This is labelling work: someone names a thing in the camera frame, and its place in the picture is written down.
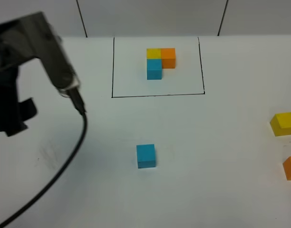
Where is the yellow template cube block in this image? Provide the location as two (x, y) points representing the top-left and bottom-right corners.
(146, 48), (161, 59)

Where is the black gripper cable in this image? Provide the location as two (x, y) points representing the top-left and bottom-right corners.
(0, 88), (88, 228)

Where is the orange template cube block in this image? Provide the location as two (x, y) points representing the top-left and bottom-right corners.
(161, 48), (176, 69)

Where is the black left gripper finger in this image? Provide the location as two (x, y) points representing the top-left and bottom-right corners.
(19, 98), (38, 122)

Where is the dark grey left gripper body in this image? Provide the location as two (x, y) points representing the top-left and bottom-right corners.
(0, 12), (79, 137)

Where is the blue template cube block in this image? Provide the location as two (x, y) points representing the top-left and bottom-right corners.
(146, 59), (162, 80)

